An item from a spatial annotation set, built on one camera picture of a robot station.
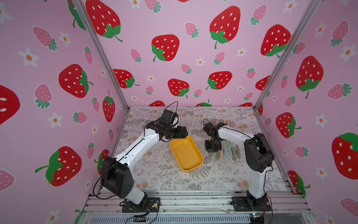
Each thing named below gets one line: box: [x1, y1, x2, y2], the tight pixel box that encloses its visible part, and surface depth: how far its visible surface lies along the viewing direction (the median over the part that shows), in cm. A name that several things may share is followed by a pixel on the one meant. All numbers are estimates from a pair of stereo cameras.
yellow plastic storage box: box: [170, 135, 204, 173], surface depth 95 cm
